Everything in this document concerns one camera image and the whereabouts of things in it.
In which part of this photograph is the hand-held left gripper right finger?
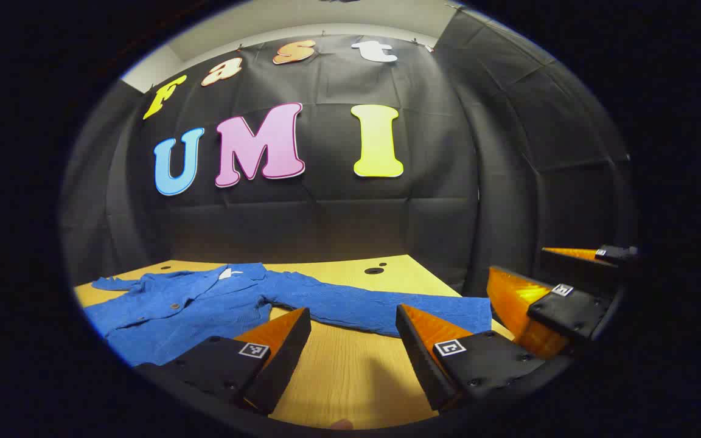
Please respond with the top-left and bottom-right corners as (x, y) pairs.
(395, 304), (570, 413)

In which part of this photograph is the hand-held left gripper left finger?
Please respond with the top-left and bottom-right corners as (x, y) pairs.
(138, 307), (312, 416)

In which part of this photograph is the blue corduroy button shirt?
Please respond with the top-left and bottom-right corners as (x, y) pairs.
(83, 263), (493, 367)

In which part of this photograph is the black backdrop cloth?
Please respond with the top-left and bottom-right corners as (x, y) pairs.
(58, 6), (637, 299)

